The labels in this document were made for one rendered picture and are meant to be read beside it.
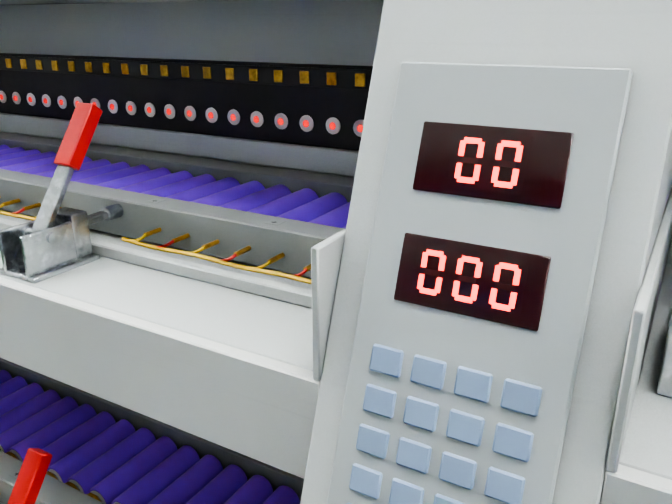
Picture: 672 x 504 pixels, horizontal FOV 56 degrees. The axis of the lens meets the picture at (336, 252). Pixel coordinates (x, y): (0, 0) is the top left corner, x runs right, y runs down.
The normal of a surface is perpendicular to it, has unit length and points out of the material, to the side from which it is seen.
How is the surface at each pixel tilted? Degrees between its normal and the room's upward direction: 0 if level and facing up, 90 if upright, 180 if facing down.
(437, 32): 90
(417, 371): 90
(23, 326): 109
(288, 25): 90
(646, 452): 19
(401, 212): 90
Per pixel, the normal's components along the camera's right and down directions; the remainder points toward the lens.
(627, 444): 0.00, -0.94
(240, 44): -0.47, -0.04
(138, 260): -0.50, 0.30
